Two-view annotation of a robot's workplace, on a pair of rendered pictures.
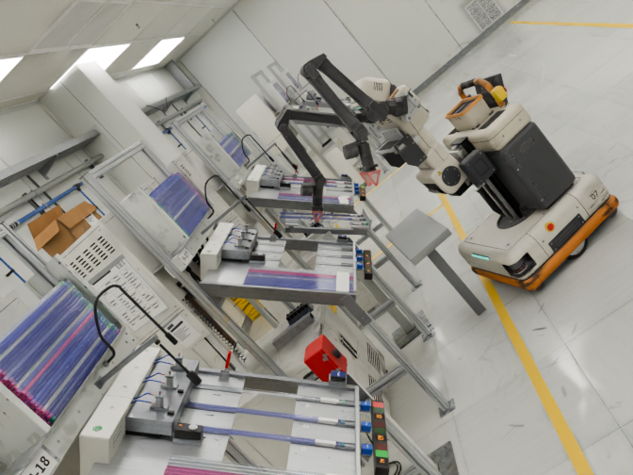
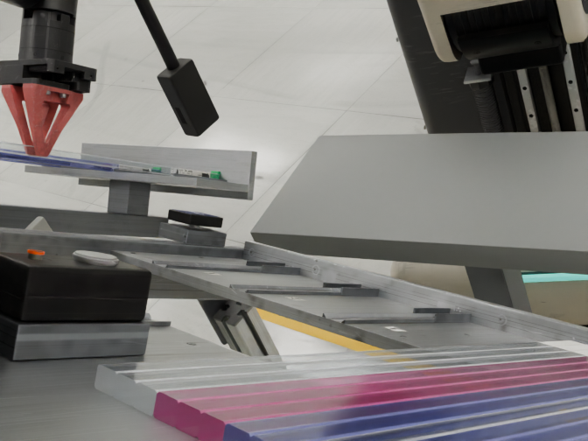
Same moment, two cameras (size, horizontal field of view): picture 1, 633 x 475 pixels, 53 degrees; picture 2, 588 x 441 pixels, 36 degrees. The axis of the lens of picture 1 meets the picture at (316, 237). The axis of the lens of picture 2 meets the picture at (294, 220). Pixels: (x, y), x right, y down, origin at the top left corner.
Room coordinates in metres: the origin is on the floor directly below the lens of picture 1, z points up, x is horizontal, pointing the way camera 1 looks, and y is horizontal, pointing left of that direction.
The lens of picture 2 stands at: (2.80, 0.52, 1.32)
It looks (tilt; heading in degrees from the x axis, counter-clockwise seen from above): 34 degrees down; 308
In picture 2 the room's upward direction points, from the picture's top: 24 degrees counter-clockwise
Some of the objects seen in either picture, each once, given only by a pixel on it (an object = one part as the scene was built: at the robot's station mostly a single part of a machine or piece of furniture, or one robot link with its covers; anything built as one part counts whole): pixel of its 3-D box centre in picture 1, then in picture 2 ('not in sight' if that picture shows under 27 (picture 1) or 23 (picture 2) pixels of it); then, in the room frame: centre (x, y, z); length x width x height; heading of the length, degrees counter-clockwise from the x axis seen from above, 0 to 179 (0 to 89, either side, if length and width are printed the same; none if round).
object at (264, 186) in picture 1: (312, 237); not in sight; (4.61, 0.02, 0.65); 1.01 x 0.73 x 1.29; 75
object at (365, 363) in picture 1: (312, 390); not in sight; (3.24, 0.57, 0.31); 0.70 x 0.65 x 0.62; 165
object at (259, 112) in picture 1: (300, 137); not in sight; (8.08, -0.70, 0.95); 1.36 x 0.82 x 1.90; 75
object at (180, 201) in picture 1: (173, 208); not in sight; (3.27, 0.44, 1.52); 0.51 x 0.13 x 0.27; 165
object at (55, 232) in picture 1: (83, 208); not in sight; (3.24, 0.75, 1.82); 0.68 x 0.30 x 0.20; 165
